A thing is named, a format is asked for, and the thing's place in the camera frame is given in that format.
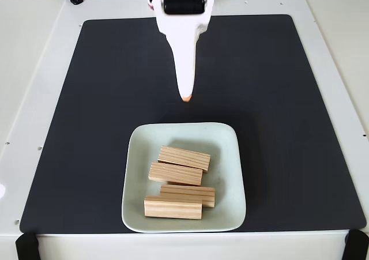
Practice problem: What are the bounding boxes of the pale green square plate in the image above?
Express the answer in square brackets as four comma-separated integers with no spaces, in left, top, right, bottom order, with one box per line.
[121,122,247,233]

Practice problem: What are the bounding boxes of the black table mat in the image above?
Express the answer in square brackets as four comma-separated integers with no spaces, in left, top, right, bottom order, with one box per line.
[19,14,367,234]

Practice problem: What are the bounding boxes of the grooved wooden block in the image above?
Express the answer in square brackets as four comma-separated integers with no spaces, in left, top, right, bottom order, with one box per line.
[144,195,204,221]
[160,184,216,208]
[157,145,212,174]
[148,161,204,187]

